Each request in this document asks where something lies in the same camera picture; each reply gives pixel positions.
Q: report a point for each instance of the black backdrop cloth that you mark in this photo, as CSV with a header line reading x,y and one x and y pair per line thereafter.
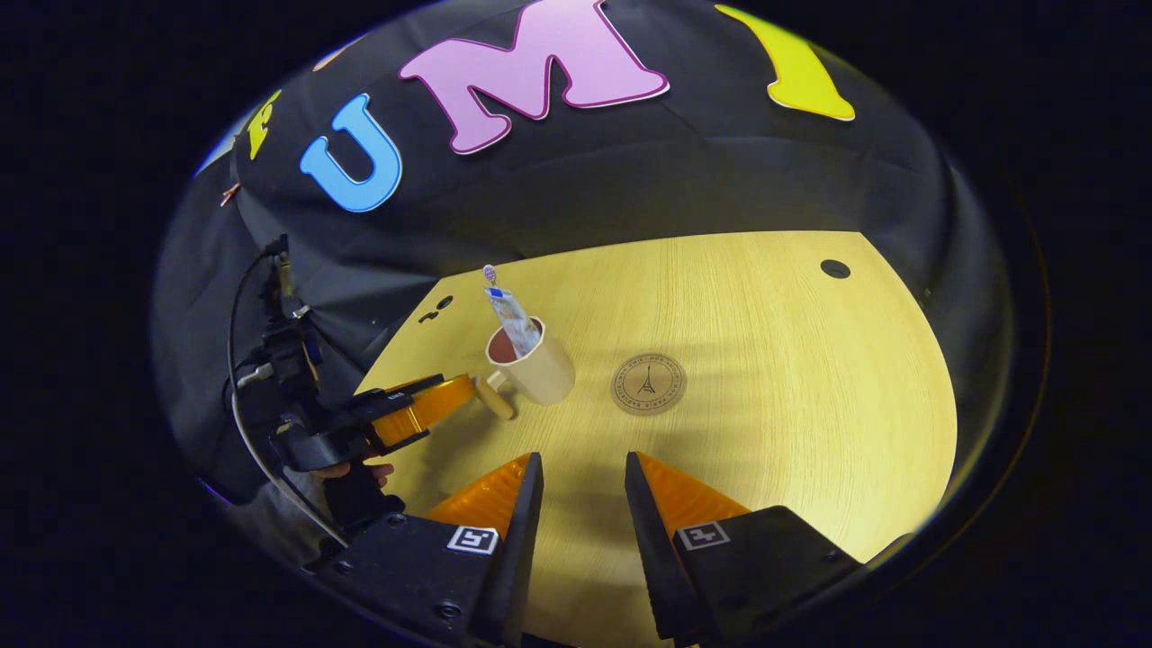
x,y
585,180

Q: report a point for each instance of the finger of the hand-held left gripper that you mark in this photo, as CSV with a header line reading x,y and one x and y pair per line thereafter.
x,y
400,437
423,405

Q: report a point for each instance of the white toothbrush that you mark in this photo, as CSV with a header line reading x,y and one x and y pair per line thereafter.
x,y
490,274

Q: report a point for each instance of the white toothpaste tube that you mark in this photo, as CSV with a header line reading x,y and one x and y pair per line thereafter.
x,y
515,324

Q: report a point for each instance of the copper backdrop clip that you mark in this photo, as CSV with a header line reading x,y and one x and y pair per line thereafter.
x,y
230,193

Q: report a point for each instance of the wooden desktop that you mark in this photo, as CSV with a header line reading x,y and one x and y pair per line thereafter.
x,y
792,378

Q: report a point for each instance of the round wooden coaster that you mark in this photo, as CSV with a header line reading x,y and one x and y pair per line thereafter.
x,y
648,384

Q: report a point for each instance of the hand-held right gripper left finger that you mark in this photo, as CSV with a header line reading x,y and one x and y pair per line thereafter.
x,y
517,540

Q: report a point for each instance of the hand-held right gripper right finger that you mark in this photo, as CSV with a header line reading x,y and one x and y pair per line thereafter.
x,y
652,540

